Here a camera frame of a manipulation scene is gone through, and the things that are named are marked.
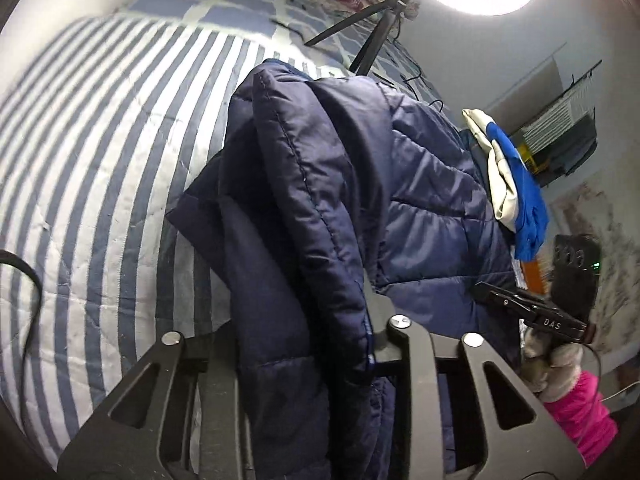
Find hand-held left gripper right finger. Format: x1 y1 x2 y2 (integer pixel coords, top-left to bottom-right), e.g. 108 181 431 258
362 280 587 480

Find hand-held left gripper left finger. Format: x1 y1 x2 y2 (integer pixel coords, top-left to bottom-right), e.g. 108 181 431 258
56 322 251 480

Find blue and white jacket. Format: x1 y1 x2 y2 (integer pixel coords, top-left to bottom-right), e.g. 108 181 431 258
462 107 551 261

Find blue striped bed sheet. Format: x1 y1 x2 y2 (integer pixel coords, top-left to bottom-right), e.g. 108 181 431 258
0 12 321 471

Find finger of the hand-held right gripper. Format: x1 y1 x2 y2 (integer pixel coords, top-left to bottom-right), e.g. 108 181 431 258
472 282 543 322

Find dark hanging clothes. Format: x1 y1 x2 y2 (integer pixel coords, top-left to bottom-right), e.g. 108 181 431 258
545 115 598 176

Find black tripod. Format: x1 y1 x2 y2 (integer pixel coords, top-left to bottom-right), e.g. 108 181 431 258
305 0 416 76

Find navy puffer jacket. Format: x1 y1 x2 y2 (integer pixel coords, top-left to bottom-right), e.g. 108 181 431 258
165 58 523 480

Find white cable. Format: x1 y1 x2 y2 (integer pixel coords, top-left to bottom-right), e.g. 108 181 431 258
600 382 640 403

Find person's right hand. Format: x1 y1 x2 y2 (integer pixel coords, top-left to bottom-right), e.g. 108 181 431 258
519 327 585 403

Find black cable loop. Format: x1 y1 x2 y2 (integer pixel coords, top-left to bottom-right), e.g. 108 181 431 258
0 249 43 356

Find yellow crate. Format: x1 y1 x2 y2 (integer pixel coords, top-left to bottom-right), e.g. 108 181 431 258
517 144 543 171

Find orange stool with beige cover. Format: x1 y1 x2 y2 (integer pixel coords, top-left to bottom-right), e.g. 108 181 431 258
520 257 553 295

